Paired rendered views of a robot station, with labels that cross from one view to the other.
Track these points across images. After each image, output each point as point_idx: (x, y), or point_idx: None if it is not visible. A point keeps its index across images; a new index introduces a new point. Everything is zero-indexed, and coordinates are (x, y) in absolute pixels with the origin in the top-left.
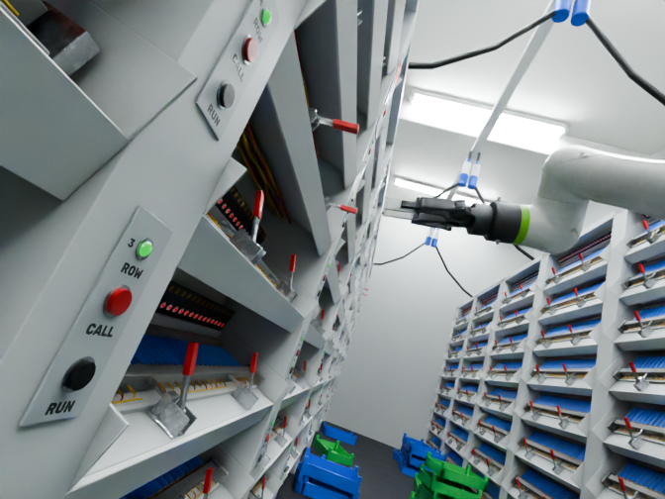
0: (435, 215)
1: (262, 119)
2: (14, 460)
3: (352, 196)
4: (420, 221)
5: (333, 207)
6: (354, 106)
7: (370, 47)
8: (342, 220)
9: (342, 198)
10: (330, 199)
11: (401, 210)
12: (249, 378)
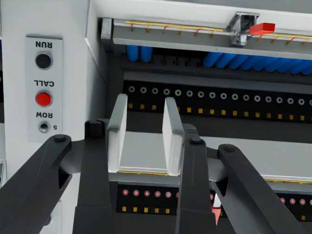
0: (184, 185)
1: None
2: None
3: (48, 135)
4: (89, 148)
5: (90, 81)
6: (304, 172)
7: None
8: (62, 67)
9: (87, 107)
10: (92, 94)
11: (178, 115)
12: None
